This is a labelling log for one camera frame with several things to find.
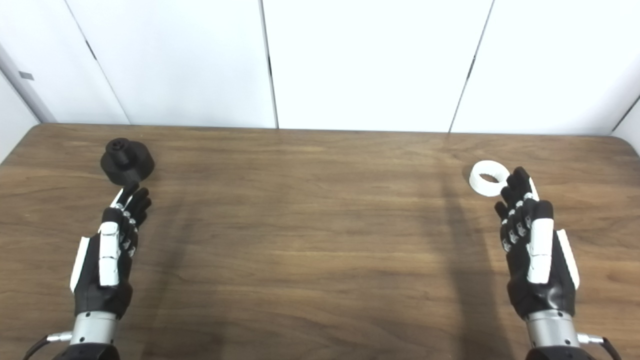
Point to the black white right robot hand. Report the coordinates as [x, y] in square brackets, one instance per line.
[541, 250]

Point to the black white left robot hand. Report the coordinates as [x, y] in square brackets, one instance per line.
[109, 255]

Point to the round black stepped part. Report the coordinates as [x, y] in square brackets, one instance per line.
[131, 162]

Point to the small grey wall label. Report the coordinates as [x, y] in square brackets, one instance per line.
[26, 76]

